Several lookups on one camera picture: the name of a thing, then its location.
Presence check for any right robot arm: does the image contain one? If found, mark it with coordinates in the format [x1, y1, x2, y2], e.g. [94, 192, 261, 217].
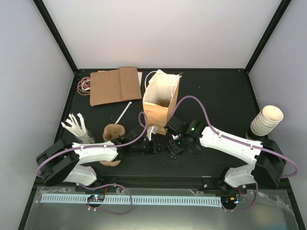
[164, 116, 286, 193]

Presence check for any black printed coffee cup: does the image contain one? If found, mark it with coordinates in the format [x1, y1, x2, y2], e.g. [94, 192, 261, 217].
[167, 143, 185, 159]

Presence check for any white slotted cable duct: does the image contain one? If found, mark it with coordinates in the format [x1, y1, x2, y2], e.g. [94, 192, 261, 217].
[40, 194, 222, 207]

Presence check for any single cardboard cup carrier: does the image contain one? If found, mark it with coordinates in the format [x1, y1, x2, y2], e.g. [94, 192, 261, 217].
[156, 100, 170, 107]

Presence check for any yellow paper takeout bag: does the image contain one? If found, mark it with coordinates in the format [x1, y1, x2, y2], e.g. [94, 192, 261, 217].
[142, 69, 182, 135]

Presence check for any white wrapped straw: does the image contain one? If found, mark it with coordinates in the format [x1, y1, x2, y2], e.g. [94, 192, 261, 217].
[115, 101, 132, 124]

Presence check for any black frame post left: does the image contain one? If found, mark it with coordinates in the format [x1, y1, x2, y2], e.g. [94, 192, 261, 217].
[33, 0, 78, 74]

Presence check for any black frame post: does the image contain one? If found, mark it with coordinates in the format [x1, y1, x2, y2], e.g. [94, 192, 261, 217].
[244, 0, 291, 74]
[33, 0, 78, 74]

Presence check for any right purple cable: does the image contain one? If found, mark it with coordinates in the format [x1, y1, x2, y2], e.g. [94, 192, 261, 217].
[172, 95, 299, 179]

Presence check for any stack of paper cups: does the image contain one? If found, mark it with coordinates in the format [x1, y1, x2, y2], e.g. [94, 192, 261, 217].
[246, 105, 284, 139]

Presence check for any black cup lid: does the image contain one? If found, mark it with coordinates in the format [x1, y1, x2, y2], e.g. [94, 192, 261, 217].
[188, 144, 201, 155]

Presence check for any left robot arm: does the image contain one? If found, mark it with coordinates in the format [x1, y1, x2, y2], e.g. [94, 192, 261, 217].
[36, 126, 165, 191]

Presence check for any brown flat paper bag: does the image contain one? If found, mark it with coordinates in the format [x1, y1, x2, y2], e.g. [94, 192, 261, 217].
[77, 67, 142, 106]

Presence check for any cardboard cup carrier stack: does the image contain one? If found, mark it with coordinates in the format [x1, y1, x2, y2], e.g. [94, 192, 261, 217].
[100, 124, 125, 167]

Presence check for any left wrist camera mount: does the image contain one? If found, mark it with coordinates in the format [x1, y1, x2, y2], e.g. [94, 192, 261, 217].
[146, 126, 158, 141]

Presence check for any cup of wrapped straws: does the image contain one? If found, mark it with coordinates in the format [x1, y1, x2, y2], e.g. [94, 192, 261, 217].
[61, 113, 94, 144]

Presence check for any black frame post right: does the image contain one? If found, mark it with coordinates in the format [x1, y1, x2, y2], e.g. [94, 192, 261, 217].
[244, 0, 291, 74]

